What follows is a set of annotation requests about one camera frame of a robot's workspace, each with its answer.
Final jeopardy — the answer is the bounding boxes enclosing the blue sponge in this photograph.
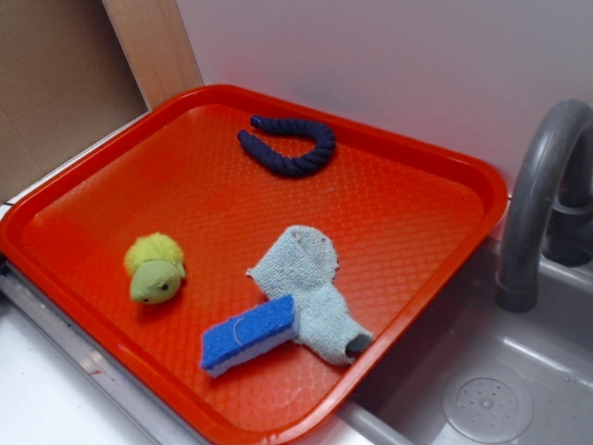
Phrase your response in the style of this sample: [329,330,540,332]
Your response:
[200,295,299,378]

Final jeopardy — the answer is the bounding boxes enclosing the light blue terry cloth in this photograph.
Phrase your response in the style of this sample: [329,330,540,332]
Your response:
[246,225,373,366]

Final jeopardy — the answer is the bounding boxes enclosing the orange plastic tray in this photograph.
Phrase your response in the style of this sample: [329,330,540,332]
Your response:
[1,85,507,444]

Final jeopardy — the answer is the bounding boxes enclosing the green plush toy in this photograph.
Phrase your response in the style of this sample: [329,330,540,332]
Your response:
[123,233,186,305]

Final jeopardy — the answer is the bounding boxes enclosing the grey toy sink basin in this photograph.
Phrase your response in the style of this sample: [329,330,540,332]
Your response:
[339,241,592,444]

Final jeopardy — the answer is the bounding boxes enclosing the wooden board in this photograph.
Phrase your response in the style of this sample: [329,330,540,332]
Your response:
[103,0,203,109]

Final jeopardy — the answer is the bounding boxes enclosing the grey plastic faucet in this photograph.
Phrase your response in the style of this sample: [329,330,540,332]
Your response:
[496,99,592,312]

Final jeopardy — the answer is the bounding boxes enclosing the dark blue twisted rope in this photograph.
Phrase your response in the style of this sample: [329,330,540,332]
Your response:
[236,115,337,178]

